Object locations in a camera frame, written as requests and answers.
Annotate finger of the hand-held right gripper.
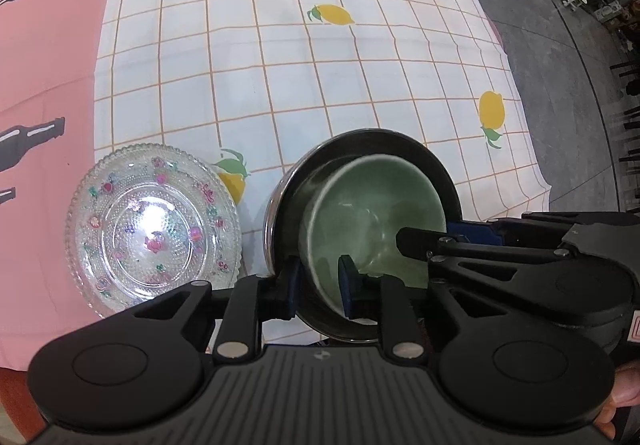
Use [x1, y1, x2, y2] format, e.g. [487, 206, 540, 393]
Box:
[445, 211, 601, 248]
[395, 226, 576, 312]

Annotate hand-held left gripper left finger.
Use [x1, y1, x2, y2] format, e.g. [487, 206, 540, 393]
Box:
[122, 257, 303, 366]

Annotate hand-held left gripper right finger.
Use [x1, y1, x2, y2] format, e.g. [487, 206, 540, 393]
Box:
[337, 255, 506, 366]

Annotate green ceramic bowl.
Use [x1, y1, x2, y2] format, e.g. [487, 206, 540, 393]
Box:
[298, 154, 448, 321]

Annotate blue steel bowl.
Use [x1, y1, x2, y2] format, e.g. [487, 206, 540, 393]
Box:
[263, 128, 462, 345]

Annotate person's right hand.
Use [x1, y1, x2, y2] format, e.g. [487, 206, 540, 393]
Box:
[595, 360, 640, 443]

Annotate black metal furniture legs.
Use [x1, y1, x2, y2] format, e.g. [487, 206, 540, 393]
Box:
[610, 60, 640, 198]

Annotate white checked lemon tablecloth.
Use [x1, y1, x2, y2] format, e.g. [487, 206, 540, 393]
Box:
[92, 0, 552, 346]

